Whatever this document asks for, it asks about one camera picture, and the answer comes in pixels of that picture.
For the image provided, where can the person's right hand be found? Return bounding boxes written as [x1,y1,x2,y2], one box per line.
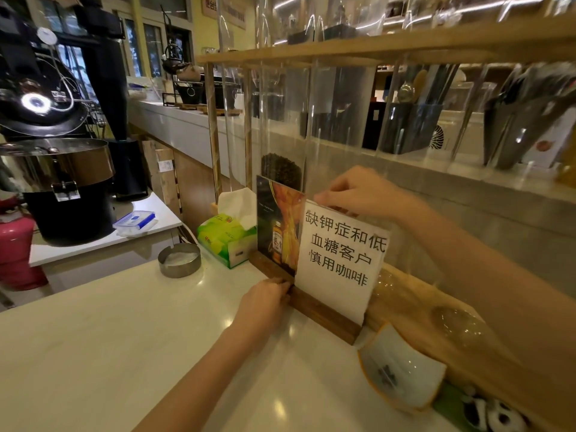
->
[313,165,422,221]

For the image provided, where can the row of clear acrylic tubes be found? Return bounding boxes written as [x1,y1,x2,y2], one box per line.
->
[215,0,576,284]

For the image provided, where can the dark bottle advert card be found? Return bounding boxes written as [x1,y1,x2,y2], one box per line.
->
[256,175,307,278]

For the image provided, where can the wooden tube rack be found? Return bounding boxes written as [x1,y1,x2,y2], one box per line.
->
[196,13,576,432]

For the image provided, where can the person's right forearm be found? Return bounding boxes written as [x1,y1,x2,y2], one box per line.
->
[404,203,576,374]

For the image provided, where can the white paper sign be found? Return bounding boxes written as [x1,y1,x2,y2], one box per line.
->
[294,200,391,327]

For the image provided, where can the white square dish orange rim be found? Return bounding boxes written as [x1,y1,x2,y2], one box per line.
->
[357,322,448,415]

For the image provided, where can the stainless steel cooling drum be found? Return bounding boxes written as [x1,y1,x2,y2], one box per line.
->
[0,138,117,247]

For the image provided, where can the wooden sign stand base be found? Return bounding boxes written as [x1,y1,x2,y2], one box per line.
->
[249,251,363,346]

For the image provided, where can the dark coffee beans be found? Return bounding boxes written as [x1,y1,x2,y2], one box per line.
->
[260,152,303,192]

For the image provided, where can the person's left forearm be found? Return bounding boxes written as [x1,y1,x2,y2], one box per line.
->
[133,326,267,432]

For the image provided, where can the panda plush toy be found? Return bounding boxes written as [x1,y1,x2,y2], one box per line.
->
[461,386,533,432]

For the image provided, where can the person's left hand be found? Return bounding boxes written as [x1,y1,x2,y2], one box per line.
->
[232,278,293,339]

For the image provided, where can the black cone-shaped holder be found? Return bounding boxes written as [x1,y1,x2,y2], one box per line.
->
[483,63,576,170]

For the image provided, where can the black iron kettle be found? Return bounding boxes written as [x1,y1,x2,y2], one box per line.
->
[161,43,190,76]

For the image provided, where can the white side cabinet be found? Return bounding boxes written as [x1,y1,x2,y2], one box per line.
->
[29,192,183,294]

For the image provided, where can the clear box with blue lid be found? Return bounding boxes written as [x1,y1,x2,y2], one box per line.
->
[112,210,158,238]

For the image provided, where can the black metal stove stand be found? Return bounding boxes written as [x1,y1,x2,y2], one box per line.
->
[162,80,242,109]

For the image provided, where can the black utensil holder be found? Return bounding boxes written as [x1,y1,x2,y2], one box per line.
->
[382,101,444,155]

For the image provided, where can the round metal ashtray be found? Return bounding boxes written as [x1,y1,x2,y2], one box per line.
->
[157,243,202,279]

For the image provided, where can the green mat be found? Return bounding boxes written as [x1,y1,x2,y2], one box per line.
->
[432,381,478,432]

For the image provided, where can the red fire extinguisher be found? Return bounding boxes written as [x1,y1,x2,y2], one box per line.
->
[0,197,49,292]

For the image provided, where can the green tissue box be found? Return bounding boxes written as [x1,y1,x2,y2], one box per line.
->
[196,190,258,269]

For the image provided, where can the black coffee roaster machine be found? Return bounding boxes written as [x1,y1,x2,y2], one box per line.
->
[0,0,150,203]

